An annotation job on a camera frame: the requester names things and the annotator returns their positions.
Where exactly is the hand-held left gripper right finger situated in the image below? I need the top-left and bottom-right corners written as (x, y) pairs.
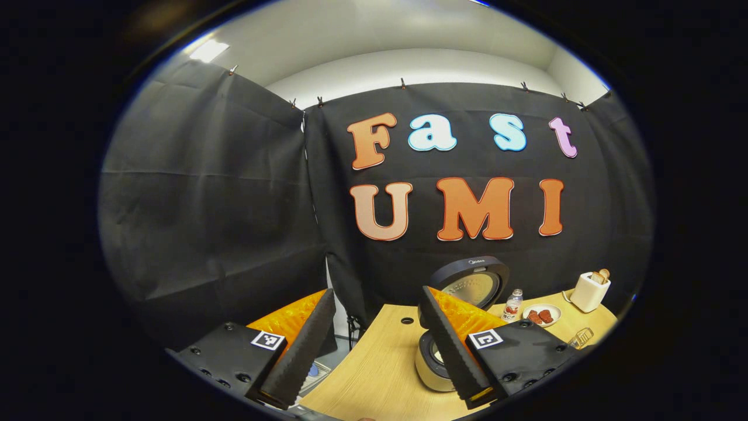
top-left (418, 285), bottom-right (579, 410)

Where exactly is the clear drink bottle red label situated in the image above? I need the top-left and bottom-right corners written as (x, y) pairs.
top-left (501, 289), bottom-right (524, 323)

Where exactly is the white round plate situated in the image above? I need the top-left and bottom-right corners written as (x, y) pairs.
top-left (522, 303), bottom-right (563, 328)

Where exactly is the black backdrop cloth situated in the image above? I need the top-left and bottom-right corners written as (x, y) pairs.
top-left (96, 56), bottom-right (655, 351)

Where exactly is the cream white toaster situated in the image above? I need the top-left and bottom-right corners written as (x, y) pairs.
top-left (569, 272), bottom-right (611, 313)

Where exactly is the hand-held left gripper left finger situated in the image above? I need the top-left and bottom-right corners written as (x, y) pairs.
top-left (165, 288), bottom-right (337, 410)

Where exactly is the dark grey rice cooker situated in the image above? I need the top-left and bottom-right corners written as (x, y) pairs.
top-left (415, 256), bottom-right (510, 392)

